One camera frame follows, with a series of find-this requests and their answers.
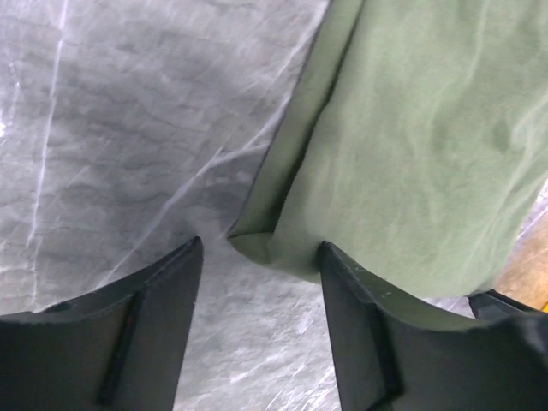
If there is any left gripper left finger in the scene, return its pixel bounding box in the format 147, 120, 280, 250
1, 237, 203, 410

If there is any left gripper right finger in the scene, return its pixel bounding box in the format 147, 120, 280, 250
318, 242, 547, 410

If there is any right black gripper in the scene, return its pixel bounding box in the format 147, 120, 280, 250
468, 289, 547, 321

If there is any olive green tank top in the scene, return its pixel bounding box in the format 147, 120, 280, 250
228, 1, 547, 297

